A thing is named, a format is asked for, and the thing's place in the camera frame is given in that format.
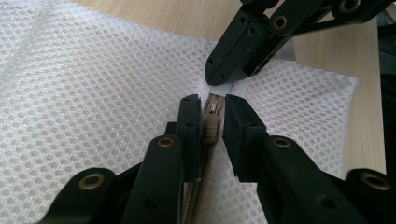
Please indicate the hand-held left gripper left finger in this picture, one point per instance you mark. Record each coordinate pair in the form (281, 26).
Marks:
(162, 180)

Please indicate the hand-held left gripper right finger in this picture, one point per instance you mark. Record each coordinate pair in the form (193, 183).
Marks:
(280, 180)

